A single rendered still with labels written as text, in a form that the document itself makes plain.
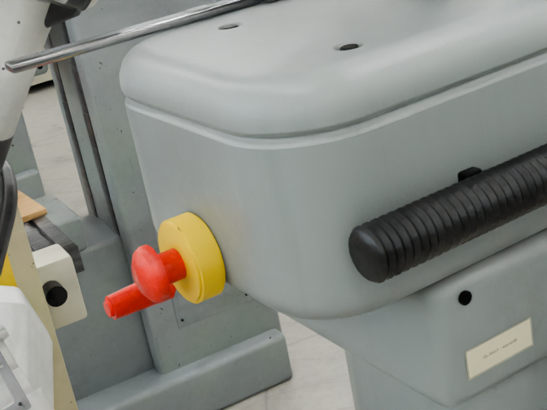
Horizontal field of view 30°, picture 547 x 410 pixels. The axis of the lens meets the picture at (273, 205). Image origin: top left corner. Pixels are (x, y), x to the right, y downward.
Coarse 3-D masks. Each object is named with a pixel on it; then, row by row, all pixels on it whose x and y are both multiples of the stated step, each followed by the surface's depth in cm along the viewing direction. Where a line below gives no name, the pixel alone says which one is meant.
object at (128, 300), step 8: (128, 288) 78; (136, 288) 78; (112, 296) 77; (120, 296) 77; (128, 296) 78; (136, 296) 78; (144, 296) 78; (104, 304) 78; (112, 304) 77; (120, 304) 77; (128, 304) 77; (136, 304) 78; (144, 304) 78; (152, 304) 79; (112, 312) 77; (120, 312) 77; (128, 312) 78
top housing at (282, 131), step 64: (320, 0) 76; (384, 0) 72; (448, 0) 68; (512, 0) 65; (128, 64) 71; (192, 64) 65; (256, 64) 61; (320, 64) 58; (384, 64) 58; (448, 64) 60; (512, 64) 63; (192, 128) 64; (256, 128) 58; (320, 128) 57; (384, 128) 58; (448, 128) 61; (512, 128) 64; (192, 192) 67; (256, 192) 60; (320, 192) 58; (384, 192) 60; (256, 256) 62; (320, 256) 60; (448, 256) 64
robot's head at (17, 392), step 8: (0, 328) 84; (0, 352) 81; (0, 360) 81; (0, 368) 81; (8, 368) 81; (8, 376) 81; (8, 384) 81; (16, 384) 81; (16, 392) 81; (16, 400) 80; (24, 400) 81; (8, 408) 80; (16, 408) 80; (24, 408) 80
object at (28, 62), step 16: (224, 0) 79; (240, 0) 78; (256, 0) 79; (272, 0) 78; (176, 16) 76; (192, 16) 76; (208, 16) 77; (112, 32) 75; (128, 32) 74; (144, 32) 75; (64, 48) 73; (80, 48) 73; (96, 48) 73; (16, 64) 71; (32, 64) 71
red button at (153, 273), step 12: (144, 252) 66; (168, 252) 68; (132, 264) 67; (144, 264) 66; (156, 264) 66; (168, 264) 67; (180, 264) 67; (144, 276) 66; (156, 276) 66; (168, 276) 67; (180, 276) 68; (144, 288) 67; (156, 288) 66; (168, 288) 66; (156, 300) 67
